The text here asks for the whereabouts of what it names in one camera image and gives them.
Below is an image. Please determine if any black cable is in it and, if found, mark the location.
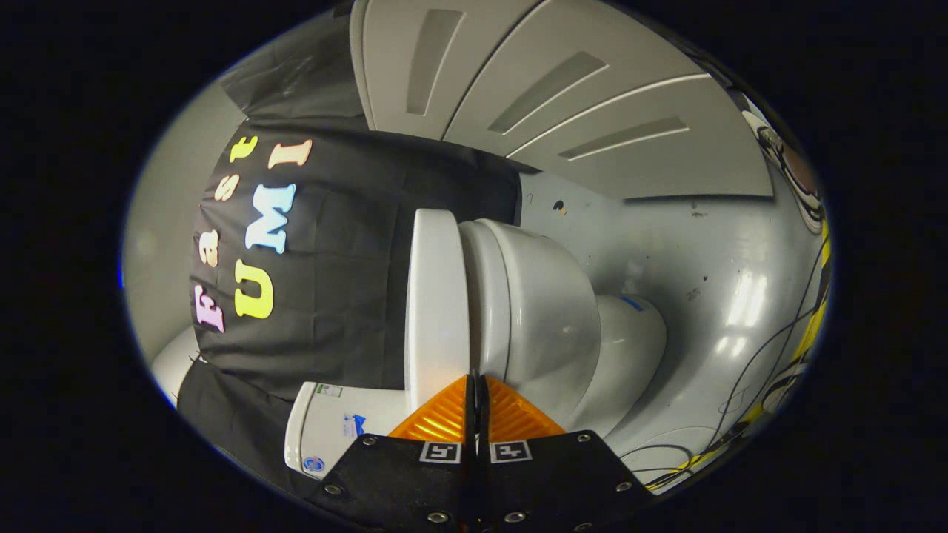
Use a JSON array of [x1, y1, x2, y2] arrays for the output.
[[622, 244, 827, 489]]

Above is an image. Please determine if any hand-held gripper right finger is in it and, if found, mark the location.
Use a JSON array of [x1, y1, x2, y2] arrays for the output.
[[478, 375, 656, 533]]

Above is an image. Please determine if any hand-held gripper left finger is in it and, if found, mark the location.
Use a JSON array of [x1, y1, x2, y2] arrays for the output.
[[304, 374, 478, 533]]

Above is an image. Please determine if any white toilet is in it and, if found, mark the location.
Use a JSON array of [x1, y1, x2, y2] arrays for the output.
[[285, 218, 667, 480]]

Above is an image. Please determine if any black backdrop cloth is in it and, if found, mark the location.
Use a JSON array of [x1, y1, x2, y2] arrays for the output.
[[178, 7, 523, 497]]

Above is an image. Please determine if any white cabinet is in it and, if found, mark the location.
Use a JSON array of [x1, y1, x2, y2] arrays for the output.
[[348, 0, 775, 201]]

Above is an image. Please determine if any white toilet lid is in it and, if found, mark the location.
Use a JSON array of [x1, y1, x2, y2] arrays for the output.
[[404, 209, 471, 415]]

